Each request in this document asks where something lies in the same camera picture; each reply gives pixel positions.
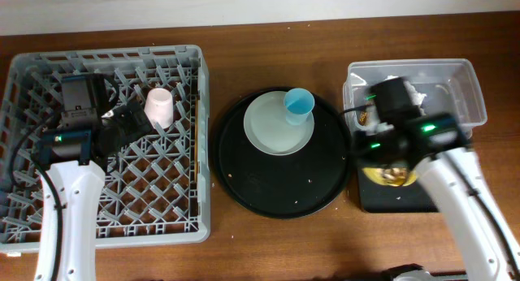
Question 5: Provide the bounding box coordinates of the black round tray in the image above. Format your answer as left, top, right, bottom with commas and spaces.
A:
210, 89, 353, 219

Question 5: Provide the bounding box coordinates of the grey round plate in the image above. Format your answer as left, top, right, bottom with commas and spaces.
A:
243, 91, 314, 156

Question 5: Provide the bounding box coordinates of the brown snack wrapper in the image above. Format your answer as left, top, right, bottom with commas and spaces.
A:
357, 104, 372, 126

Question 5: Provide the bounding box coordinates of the clear plastic bin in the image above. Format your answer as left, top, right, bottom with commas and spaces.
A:
343, 58, 488, 137

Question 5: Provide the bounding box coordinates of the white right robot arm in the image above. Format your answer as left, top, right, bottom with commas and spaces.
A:
352, 114, 519, 280

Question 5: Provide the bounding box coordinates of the blue plastic cup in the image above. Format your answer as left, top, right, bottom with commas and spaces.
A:
284, 88, 315, 125

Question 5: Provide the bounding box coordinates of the pink plastic cup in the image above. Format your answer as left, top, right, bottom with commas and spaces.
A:
145, 88, 174, 129

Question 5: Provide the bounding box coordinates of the yellow bowl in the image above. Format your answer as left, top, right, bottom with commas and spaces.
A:
362, 167, 418, 187

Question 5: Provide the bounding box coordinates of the white paper napkin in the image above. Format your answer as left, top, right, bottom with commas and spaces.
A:
385, 76, 427, 113

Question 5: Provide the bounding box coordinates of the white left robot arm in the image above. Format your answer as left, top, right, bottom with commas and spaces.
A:
32, 102, 153, 280

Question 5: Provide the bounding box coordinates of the wooden chopstick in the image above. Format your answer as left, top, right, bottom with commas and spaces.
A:
193, 97, 200, 186

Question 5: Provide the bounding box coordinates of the grey dishwasher rack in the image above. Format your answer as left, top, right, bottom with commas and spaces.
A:
1, 45, 210, 254

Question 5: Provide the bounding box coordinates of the black rectangular tray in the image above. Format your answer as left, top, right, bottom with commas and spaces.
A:
355, 158, 437, 213

